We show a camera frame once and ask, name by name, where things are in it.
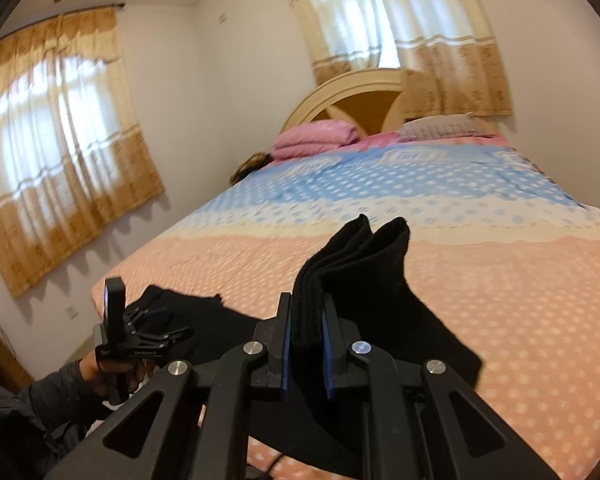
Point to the white wall socket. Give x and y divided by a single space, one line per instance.
72 312

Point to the person's left forearm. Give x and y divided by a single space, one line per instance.
55 390

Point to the black pants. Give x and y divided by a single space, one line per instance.
350 270

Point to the cream wooden headboard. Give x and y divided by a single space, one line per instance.
365 105

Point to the beige floral curtain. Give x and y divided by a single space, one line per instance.
455 75
80 170

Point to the striped pillow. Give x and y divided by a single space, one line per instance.
440 127

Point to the pink folded blanket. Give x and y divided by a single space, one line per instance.
315 137

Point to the dotted pastel bedsheet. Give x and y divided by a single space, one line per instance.
480 285

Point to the person's dark clothing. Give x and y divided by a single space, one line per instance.
10 435

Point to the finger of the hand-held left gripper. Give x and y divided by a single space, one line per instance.
150 317
165 335

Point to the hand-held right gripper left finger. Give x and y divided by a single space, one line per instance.
285 345

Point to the person's left hand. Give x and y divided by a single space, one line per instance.
94 377

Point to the brown patterned bag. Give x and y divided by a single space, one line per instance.
250 165

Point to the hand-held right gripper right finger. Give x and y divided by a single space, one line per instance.
328 355

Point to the brown wooden cabinet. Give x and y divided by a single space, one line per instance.
5 360

